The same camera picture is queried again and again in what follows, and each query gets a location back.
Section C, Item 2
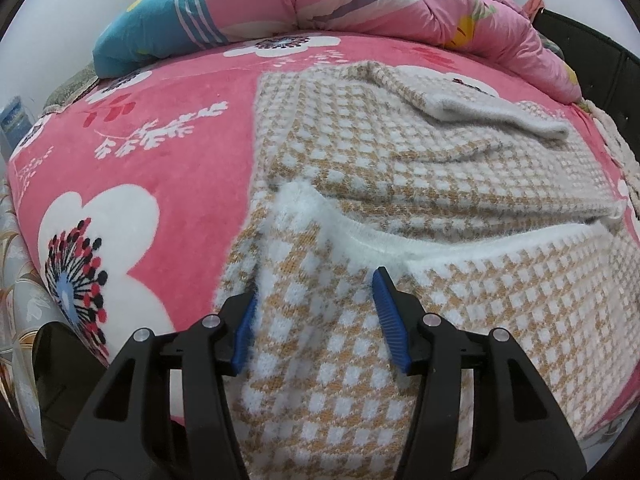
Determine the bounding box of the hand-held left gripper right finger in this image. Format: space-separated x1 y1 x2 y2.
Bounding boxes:
372 266 587 480

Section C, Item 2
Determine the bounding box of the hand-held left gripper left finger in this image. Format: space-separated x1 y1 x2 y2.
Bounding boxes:
56 292 258 480

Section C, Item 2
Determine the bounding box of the beige houndstooth knit cardigan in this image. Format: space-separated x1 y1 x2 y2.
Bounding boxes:
215 60 640 480

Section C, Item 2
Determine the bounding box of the pink floral fleece blanket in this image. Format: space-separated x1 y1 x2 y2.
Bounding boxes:
7 30 640 441

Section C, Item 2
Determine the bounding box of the patterned grey tablecloth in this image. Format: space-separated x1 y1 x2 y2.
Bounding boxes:
0 180 68 443

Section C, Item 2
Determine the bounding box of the cream knitted throw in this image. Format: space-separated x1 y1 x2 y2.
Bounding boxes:
579 97 640 233

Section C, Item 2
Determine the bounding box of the grey-green cloth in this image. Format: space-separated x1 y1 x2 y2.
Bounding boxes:
42 61 102 112

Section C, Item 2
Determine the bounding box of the checked cloth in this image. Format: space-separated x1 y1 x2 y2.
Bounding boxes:
541 34 567 62

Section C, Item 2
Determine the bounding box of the black headboard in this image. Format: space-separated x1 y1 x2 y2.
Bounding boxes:
536 7 640 128

